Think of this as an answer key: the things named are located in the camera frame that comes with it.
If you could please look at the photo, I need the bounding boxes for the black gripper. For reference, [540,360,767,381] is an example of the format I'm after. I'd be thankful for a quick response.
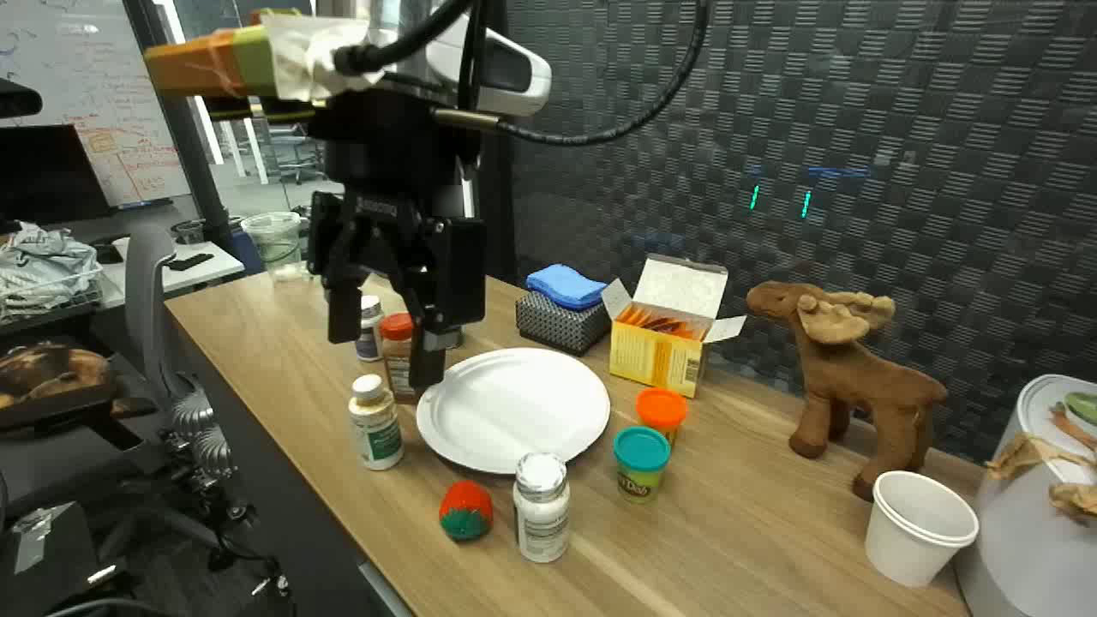
[304,86,492,395]

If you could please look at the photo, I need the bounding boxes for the small white bottle blue label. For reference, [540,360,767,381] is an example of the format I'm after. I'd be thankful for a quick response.
[356,291,389,365]

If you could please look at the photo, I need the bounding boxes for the spice bottle orange lid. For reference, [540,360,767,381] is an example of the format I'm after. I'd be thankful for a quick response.
[379,311,421,405]

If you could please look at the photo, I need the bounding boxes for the cream vitamin bottle green label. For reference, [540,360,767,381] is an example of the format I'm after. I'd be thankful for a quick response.
[347,371,408,473]

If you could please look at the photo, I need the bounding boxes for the red and green ball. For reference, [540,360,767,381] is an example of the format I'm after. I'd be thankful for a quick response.
[436,476,499,545]

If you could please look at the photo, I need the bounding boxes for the white pill bottle white cap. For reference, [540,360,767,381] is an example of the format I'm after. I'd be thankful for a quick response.
[510,450,573,565]

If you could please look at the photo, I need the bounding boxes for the yellow tub orange lid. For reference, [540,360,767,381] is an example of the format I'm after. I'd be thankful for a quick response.
[636,383,694,441]

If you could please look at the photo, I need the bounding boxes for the yellow tub teal lid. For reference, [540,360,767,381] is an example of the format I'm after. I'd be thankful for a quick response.
[612,420,677,501]

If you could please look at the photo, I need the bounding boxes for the clear plastic container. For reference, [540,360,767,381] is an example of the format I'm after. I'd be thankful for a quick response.
[241,207,304,271]

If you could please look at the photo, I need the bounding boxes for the white round plate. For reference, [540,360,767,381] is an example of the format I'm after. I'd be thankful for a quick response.
[411,343,616,481]

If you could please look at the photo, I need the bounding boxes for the black metal pole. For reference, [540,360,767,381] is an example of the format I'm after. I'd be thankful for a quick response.
[119,0,238,249]

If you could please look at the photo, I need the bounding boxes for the open yellow cardboard box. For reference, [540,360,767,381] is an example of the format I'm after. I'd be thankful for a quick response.
[601,255,750,402]

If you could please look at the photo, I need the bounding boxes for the pile of grey clothes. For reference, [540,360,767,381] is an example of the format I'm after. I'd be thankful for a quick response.
[0,218,109,330]

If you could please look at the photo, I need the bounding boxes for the brown patterned bag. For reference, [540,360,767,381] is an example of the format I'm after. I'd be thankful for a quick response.
[0,339,118,429]

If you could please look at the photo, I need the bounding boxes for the black monitor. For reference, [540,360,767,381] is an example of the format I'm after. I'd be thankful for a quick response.
[0,120,118,226]

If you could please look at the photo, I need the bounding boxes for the brown plush moose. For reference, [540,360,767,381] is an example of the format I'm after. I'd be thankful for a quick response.
[744,276,953,505]

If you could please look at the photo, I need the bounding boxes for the white paper cup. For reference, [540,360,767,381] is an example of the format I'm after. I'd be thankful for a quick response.
[860,466,983,592]

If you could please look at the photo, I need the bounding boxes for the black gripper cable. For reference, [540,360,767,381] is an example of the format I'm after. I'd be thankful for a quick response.
[335,0,712,151]

